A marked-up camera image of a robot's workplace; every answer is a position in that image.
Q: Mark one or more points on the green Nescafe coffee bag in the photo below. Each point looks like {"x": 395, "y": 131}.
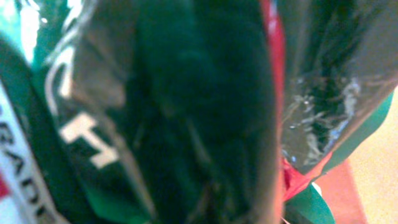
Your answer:
{"x": 186, "y": 111}

